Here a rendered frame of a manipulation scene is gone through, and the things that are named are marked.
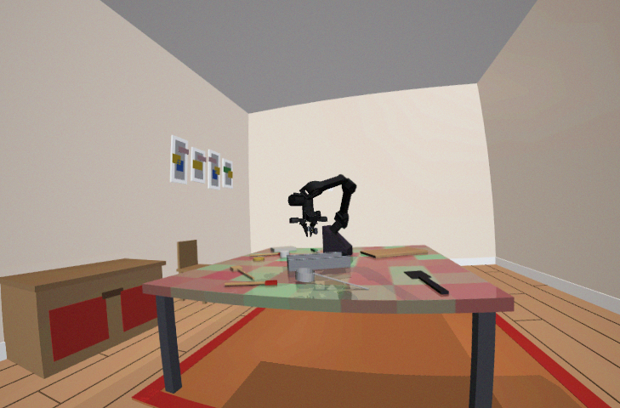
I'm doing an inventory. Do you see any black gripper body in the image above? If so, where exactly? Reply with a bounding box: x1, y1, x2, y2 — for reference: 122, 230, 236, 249
289, 206, 327, 224

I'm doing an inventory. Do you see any wooden board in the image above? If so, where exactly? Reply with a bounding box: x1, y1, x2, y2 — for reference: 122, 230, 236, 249
361, 246, 428, 258

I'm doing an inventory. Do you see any dark grey roasting tin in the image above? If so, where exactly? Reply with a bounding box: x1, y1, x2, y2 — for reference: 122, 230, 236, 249
287, 252, 350, 272

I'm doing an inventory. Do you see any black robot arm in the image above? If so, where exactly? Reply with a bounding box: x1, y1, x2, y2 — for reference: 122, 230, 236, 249
288, 174, 357, 235

